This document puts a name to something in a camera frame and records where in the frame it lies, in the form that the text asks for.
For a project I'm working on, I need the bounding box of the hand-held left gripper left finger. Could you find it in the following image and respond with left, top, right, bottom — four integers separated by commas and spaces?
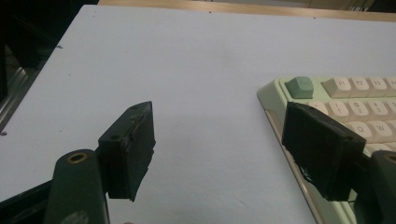
98, 101, 156, 203

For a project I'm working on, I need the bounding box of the green and beige keyboard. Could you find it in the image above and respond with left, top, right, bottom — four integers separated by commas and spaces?
257, 76, 396, 224

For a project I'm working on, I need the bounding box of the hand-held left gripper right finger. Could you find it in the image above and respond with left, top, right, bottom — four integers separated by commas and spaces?
281, 101, 367, 202

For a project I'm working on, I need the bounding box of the metal floor rail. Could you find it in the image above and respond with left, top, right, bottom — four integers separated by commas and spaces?
0, 66, 42, 133

